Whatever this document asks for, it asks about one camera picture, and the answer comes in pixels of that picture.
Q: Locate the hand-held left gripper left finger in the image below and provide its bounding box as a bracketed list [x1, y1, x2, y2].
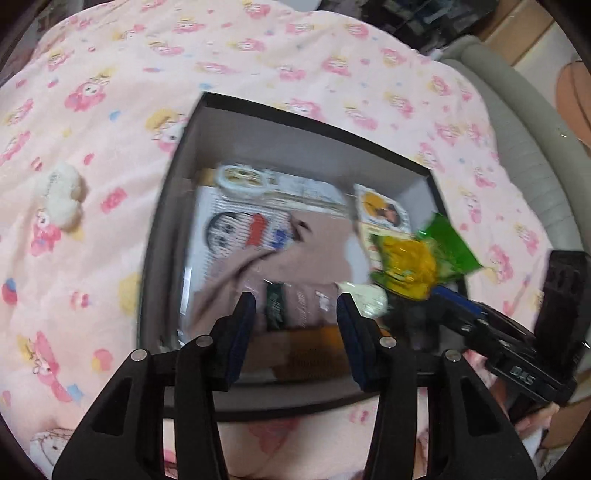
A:
[52, 292, 257, 480]

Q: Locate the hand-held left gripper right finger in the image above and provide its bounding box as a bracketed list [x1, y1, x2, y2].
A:
[336, 292, 539, 480]

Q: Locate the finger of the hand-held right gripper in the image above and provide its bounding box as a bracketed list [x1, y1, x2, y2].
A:
[431, 284, 539, 352]

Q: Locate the wooden comb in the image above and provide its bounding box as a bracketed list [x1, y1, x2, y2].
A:
[254, 324, 346, 372]

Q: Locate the small white pouch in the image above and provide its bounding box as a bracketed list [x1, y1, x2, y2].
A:
[339, 281, 389, 318]

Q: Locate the mauve hand cream tube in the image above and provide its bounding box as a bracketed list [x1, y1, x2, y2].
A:
[284, 283, 339, 330]

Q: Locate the mauve cloth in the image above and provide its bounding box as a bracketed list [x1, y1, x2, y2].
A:
[190, 212, 373, 333]

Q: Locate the black cardboard box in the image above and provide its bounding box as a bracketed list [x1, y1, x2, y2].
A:
[137, 91, 470, 424]

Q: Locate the dark green sachet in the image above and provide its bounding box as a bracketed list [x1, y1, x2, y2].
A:
[265, 281, 288, 332]

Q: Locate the white cartoon printed book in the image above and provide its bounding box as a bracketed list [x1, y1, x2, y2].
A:
[182, 172, 352, 324]

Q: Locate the white oval case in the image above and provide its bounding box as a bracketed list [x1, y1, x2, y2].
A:
[216, 164, 274, 200]

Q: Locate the brown rounded object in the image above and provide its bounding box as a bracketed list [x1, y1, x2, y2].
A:
[554, 60, 591, 149]

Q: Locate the white plush toy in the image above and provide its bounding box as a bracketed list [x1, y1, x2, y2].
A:
[39, 162, 89, 230]

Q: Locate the dark cluttered furniture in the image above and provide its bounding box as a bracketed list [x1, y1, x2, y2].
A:
[382, 0, 488, 52]

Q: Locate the pink printed blanket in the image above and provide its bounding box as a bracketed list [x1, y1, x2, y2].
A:
[0, 0, 570, 480]

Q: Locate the grey padded bed frame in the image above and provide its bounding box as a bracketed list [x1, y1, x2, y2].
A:
[438, 36, 591, 259]

